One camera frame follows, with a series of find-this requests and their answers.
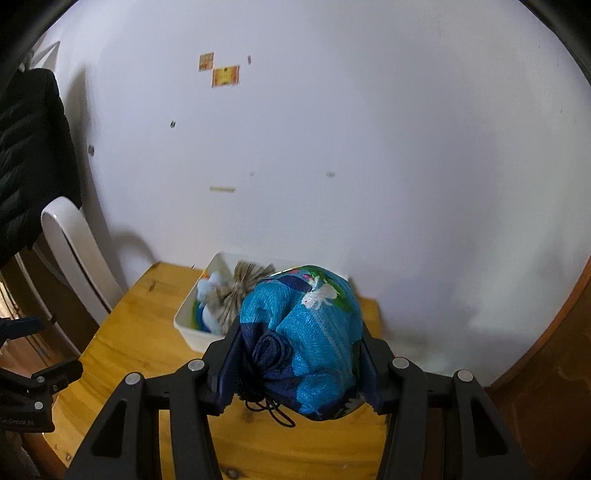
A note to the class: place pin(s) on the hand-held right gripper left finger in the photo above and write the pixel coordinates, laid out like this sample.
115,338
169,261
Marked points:
228,367

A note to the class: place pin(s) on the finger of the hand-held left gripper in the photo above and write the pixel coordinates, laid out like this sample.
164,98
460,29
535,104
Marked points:
57,373
21,325

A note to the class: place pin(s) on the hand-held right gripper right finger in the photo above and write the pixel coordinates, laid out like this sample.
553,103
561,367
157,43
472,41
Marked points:
372,369

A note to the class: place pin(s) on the white storage box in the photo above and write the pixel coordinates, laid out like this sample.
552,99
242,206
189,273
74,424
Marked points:
194,332

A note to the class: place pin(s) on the grey fringed toy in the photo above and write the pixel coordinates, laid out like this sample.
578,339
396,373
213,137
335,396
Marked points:
240,290

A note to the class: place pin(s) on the grey plush toy striped scarf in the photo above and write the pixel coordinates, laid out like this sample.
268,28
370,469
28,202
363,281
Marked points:
207,288

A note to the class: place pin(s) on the white chair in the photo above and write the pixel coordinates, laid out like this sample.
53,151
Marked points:
78,258

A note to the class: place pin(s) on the black jacket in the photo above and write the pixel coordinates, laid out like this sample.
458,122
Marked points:
32,161

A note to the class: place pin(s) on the tan tape strip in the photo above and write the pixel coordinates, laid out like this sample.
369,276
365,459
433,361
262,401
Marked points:
221,189

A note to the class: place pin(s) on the large orange wall sticker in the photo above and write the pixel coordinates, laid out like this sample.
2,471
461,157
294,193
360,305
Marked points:
226,76

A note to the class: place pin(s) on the small orange wall sticker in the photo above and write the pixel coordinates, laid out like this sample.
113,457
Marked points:
206,61

